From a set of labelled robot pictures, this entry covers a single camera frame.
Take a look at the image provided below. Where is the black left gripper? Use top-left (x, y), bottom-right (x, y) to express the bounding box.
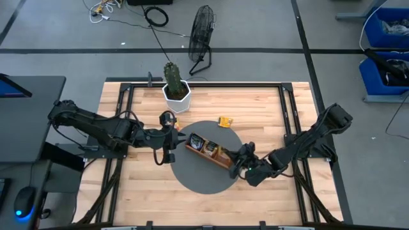
top-left (150, 126), bottom-right (187, 151)

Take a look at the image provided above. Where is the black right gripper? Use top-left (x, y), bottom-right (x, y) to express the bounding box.
top-left (229, 149), bottom-right (258, 180)

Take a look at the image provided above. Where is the dark blue tea packet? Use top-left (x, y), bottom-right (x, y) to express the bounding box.
top-left (188, 133), bottom-right (205, 151)

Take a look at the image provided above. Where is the wooden tea box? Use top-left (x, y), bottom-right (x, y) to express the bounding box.
top-left (184, 132), bottom-right (234, 169)

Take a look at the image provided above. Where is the beige tea packet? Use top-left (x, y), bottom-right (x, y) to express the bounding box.
top-left (204, 140), bottom-right (220, 158)

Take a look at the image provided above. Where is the yellow tea packet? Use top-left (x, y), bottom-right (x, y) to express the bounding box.
top-left (218, 116), bottom-right (234, 128)

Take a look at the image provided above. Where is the round grey woven placemat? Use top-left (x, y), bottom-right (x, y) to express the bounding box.
top-left (169, 120), bottom-right (243, 195)

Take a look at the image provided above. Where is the green cactus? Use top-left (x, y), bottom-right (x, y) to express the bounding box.
top-left (163, 61), bottom-right (183, 96)

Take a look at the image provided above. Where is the black floor fan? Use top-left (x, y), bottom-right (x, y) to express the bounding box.
top-left (187, 4), bottom-right (217, 77)

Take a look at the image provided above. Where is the black office desk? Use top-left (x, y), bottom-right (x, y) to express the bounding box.
top-left (0, 75), bottom-right (67, 164)

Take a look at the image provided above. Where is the blue storage bin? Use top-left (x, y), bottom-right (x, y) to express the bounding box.
top-left (364, 6), bottom-right (409, 49)
top-left (359, 50), bottom-right (409, 96)

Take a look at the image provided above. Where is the black computer mouse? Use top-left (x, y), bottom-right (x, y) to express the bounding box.
top-left (13, 186), bottom-right (36, 220)

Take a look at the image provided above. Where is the blue-screen desk monitor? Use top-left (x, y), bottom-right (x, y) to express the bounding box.
top-left (0, 73), bottom-right (33, 98)

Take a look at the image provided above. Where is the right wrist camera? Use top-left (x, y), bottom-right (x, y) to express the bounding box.
top-left (242, 141), bottom-right (257, 155)

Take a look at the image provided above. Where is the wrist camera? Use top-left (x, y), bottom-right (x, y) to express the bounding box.
top-left (242, 141), bottom-right (257, 155)
top-left (158, 111), bottom-right (177, 129)

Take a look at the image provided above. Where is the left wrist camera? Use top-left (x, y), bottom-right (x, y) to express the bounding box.
top-left (158, 111), bottom-right (177, 129)

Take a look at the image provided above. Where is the coiled black cable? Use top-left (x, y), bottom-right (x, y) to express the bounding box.
top-left (140, 5), bottom-right (192, 61)

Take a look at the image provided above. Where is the white cable bundle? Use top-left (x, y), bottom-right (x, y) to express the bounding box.
top-left (88, 0), bottom-right (119, 24)

